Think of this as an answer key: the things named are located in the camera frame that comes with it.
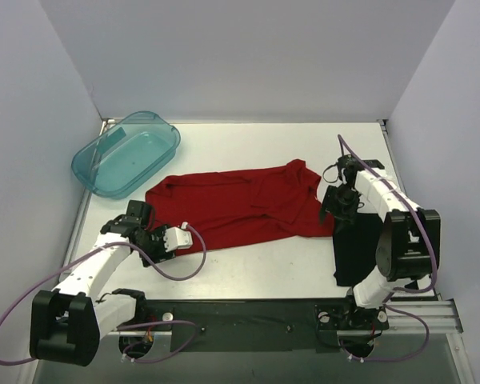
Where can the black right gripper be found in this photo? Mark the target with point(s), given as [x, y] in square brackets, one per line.
[335, 201]

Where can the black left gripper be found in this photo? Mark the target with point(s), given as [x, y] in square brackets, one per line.
[157, 248]

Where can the red t shirt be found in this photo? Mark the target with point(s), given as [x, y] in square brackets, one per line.
[243, 207]

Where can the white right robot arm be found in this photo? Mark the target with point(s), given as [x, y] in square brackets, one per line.
[380, 195]

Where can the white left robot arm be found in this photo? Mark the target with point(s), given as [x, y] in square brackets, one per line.
[68, 322]

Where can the folded black t shirt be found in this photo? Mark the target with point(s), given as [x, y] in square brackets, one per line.
[377, 248]

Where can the teal plastic bin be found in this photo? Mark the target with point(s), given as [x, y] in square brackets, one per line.
[128, 154]

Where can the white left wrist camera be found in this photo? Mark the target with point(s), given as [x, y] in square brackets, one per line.
[176, 238]

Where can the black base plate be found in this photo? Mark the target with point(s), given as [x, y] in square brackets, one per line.
[280, 325]

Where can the aluminium frame rail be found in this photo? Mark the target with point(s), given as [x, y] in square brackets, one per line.
[441, 317]

